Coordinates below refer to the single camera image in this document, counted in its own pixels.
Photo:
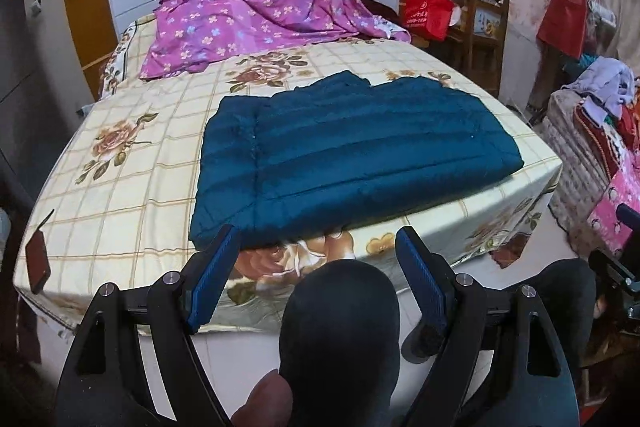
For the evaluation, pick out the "teal quilted jacket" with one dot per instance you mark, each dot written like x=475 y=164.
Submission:
x=350 y=147

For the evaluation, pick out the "wooden chair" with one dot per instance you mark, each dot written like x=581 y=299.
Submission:
x=487 y=37

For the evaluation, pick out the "bed with cream floral sheet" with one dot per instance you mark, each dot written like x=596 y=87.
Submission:
x=125 y=187

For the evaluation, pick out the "grey quilted cover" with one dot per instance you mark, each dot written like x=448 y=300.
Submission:
x=565 y=157

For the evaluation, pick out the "red embroidered blanket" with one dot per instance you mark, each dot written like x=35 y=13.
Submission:
x=607 y=142

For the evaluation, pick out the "grey cabinet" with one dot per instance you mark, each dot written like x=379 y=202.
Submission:
x=35 y=82

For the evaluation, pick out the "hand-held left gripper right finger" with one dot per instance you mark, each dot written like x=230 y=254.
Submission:
x=417 y=272

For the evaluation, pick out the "lavender garment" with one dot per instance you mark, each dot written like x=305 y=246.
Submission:
x=607 y=82

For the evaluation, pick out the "person's brown shoe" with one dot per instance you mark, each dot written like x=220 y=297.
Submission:
x=262 y=399

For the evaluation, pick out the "red shopping bag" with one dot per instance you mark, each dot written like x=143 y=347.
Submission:
x=427 y=14

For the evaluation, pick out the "dark red wallet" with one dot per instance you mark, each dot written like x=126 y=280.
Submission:
x=37 y=262

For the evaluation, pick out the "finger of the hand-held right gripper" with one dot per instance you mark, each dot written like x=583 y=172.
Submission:
x=620 y=279
x=629 y=216

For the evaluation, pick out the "pink printed bag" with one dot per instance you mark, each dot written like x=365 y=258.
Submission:
x=617 y=202

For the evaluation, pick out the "person's left leg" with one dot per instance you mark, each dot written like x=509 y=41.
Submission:
x=340 y=337

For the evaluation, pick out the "red hanging garment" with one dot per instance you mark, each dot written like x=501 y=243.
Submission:
x=565 y=17

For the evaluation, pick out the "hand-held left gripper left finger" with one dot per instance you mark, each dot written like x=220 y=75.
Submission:
x=212 y=272

